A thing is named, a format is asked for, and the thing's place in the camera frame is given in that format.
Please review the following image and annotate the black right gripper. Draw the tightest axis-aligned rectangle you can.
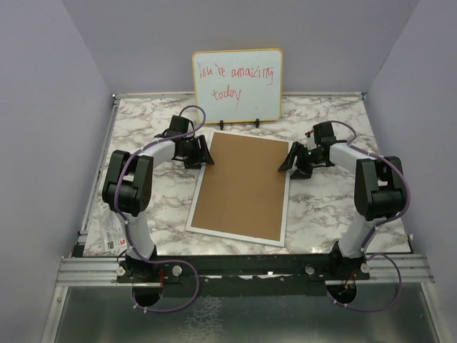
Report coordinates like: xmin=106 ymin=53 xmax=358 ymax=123
xmin=278 ymin=141 xmax=325 ymax=179

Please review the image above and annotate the brown backing board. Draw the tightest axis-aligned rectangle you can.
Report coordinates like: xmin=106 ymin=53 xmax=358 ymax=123
xmin=191 ymin=132 xmax=289 ymax=242

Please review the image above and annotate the yellow-rimmed whiteboard with writing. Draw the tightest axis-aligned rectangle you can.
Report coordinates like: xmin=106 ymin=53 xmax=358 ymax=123
xmin=192 ymin=49 xmax=283 ymax=124

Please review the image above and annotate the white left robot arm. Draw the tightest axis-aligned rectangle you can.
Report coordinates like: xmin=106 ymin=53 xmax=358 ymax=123
xmin=102 ymin=115 xmax=214 ymax=282

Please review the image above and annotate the black whiteboard stand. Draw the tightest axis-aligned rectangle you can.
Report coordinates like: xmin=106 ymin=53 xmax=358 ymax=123
xmin=218 ymin=118 xmax=261 ymax=131

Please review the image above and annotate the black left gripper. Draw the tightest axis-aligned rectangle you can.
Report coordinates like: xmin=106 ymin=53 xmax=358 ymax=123
xmin=179 ymin=136 xmax=214 ymax=171

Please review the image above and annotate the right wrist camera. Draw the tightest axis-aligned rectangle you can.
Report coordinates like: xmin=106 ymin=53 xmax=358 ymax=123
xmin=304 ymin=130 xmax=317 ymax=150

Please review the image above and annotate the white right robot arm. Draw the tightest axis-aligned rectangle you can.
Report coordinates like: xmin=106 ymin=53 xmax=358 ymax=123
xmin=278 ymin=120 xmax=411 ymax=279

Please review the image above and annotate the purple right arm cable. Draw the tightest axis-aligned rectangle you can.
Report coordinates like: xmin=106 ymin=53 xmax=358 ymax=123
xmin=305 ymin=120 xmax=411 ymax=312

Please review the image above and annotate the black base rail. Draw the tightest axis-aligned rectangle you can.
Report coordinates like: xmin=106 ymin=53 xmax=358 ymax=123
xmin=116 ymin=253 xmax=369 ymax=298

